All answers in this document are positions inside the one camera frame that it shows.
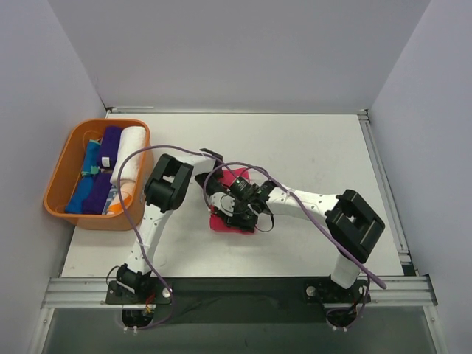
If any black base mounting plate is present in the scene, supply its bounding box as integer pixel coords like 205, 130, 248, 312
121, 294, 368, 329

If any dark purple rolled towel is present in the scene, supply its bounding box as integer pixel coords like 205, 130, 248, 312
82, 173, 111, 215

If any purple cable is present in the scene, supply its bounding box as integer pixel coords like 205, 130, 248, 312
203, 162, 387, 330
108, 145, 226, 332

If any blue rolled towel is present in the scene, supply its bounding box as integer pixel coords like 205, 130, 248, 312
65, 139, 101, 214

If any pink towel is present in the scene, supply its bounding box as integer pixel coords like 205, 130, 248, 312
209, 167, 251, 235

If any patterned orange white towel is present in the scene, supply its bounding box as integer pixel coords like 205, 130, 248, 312
103, 181, 135, 215

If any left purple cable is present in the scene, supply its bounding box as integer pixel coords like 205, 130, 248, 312
108, 145, 226, 332

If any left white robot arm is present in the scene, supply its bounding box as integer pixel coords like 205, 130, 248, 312
117, 149, 223, 304

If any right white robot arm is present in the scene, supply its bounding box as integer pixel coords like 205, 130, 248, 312
221, 178, 386, 302

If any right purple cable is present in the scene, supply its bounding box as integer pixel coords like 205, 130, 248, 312
203, 162, 387, 330

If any orange plastic basket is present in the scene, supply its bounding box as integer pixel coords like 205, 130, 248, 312
44, 119, 154, 231

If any white rolled towel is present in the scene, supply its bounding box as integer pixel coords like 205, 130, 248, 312
110, 126, 146, 186

